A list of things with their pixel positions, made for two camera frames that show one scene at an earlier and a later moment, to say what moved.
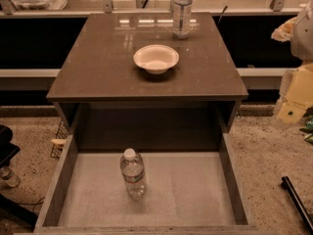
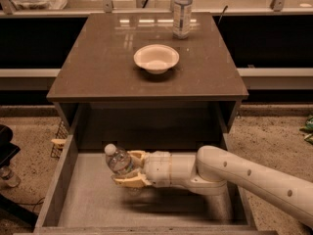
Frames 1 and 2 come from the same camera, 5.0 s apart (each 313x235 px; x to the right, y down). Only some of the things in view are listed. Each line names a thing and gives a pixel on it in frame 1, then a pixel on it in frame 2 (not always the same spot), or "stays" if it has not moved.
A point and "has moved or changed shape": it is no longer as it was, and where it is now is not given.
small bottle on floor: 12,179 stays
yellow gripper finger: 285,31 → 157,169
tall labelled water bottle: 182,13 stays
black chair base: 9,208 stays
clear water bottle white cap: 132,166 has moved or changed shape
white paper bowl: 156,59 stays
